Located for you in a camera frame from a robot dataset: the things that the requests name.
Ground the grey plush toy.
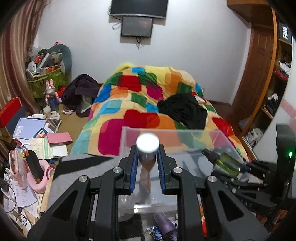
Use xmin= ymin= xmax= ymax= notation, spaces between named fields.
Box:
xmin=38 ymin=44 xmax=72 ymax=75

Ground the black garment on bed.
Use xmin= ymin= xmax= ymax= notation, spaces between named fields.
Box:
xmin=157 ymin=93 xmax=208 ymax=130

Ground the silver capped bottle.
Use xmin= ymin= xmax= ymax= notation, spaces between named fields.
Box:
xmin=136 ymin=133 xmax=159 ymax=162

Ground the wooden door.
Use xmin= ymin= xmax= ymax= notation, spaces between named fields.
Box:
xmin=232 ymin=25 xmax=274 ymax=135

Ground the pink rabbit toy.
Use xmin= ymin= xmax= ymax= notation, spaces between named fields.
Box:
xmin=45 ymin=79 xmax=62 ymax=111

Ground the colourful patchwork blanket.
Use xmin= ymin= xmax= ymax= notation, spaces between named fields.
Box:
xmin=71 ymin=65 xmax=247 ymax=159

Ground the pink book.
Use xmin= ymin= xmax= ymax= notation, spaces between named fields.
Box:
xmin=47 ymin=132 xmax=72 ymax=145

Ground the small wall monitor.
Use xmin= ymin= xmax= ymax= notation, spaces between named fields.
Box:
xmin=120 ymin=16 xmax=154 ymax=38

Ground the large wall television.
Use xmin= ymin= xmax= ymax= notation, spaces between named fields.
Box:
xmin=110 ymin=0 xmax=169 ymax=19

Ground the purple bottle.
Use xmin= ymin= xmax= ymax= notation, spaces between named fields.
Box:
xmin=154 ymin=212 xmax=178 ymax=241

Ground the dark purple clothes pile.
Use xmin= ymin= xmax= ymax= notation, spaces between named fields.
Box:
xmin=61 ymin=74 xmax=99 ymax=118

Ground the wooden shelf unit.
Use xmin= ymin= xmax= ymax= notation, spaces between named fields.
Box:
xmin=227 ymin=1 xmax=292 ymax=151

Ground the grey black rug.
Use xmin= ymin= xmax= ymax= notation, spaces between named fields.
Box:
xmin=46 ymin=154 xmax=120 ymax=209

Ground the red box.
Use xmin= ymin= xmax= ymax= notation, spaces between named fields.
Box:
xmin=0 ymin=97 xmax=22 ymax=128

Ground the blue notebook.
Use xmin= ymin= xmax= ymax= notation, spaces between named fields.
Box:
xmin=13 ymin=118 xmax=46 ymax=140

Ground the green spray bottle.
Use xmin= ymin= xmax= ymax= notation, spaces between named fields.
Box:
xmin=202 ymin=149 xmax=248 ymax=177

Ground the green storage basket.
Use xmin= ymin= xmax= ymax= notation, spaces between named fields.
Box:
xmin=27 ymin=69 xmax=69 ymax=98

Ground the striped pink curtain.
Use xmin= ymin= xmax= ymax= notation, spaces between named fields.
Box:
xmin=1 ymin=1 xmax=48 ymax=113

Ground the clear plastic storage bin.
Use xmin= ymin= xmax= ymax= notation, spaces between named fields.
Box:
xmin=119 ymin=127 xmax=243 ymax=216

